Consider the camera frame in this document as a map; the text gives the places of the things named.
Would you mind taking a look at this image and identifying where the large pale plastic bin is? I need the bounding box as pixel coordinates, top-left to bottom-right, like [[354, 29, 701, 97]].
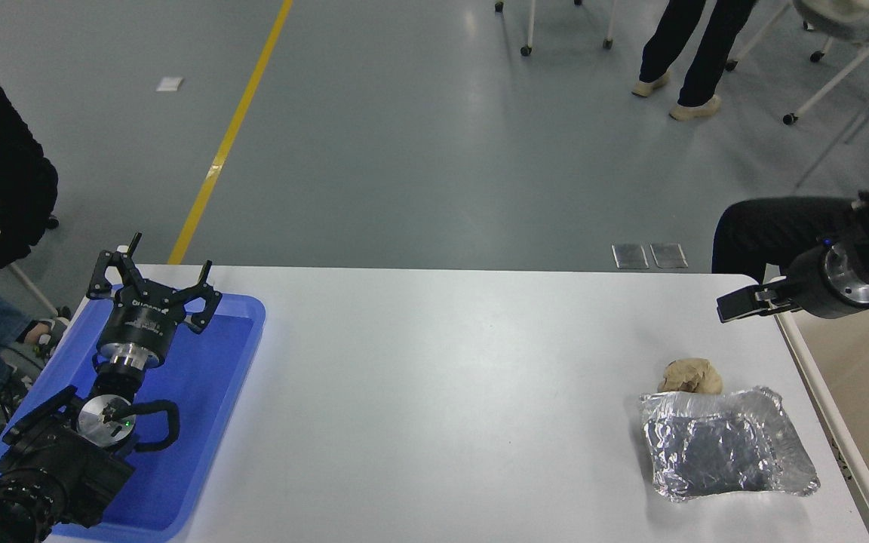
[[774, 290, 869, 543]]

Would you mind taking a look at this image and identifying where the white office chair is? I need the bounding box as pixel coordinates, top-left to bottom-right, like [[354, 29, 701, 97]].
[[723, 0, 869, 124]]

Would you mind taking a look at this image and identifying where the blue plastic tray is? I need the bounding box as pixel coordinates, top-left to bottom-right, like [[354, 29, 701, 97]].
[[0, 284, 266, 542]]

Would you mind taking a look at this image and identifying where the white wheeled stand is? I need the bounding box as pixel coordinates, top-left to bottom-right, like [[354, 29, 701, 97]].
[[492, 0, 618, 56]]

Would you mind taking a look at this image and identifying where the chair with white legs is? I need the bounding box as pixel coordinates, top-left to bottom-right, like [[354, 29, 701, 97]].
[[0, 213, 73, 321]]

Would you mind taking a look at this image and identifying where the metal floor plate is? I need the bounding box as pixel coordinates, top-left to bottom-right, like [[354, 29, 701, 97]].
[[649, 242, 689, 269], [612, 243, 649, 270]]

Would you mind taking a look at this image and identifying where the crumpled silver foil tray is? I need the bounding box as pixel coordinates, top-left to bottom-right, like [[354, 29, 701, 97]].
[[638, 386, 821, 503]]

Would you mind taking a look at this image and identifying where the crumpled tan paper ball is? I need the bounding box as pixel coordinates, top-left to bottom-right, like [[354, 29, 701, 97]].
[[659, 358, 724, 395]]

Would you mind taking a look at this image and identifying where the walking person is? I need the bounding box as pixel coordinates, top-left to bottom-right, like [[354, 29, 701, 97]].
[[631, 0, 760, 121]]

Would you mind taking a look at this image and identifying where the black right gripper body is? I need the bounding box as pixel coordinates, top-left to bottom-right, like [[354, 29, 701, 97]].
[[781, 244, 859, 321]]

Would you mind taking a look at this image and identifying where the seated person beside bin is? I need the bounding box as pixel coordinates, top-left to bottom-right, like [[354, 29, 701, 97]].
[[711, 196, 869, 286]]

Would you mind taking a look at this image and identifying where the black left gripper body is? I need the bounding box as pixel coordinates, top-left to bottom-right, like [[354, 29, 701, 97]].
[[100, 285, 181, 357]]

